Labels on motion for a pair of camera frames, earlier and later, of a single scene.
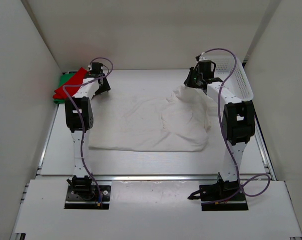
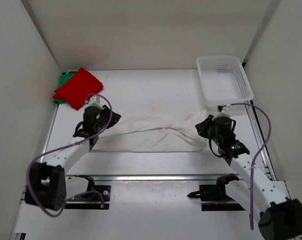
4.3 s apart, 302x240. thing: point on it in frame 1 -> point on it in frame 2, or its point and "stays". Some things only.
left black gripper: [106, 87] -> [114, 120]
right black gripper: [190, 83] -> [202, 129]
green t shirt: [63, 78] stays
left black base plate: [98, 199] stays
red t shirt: [77, 78] stays
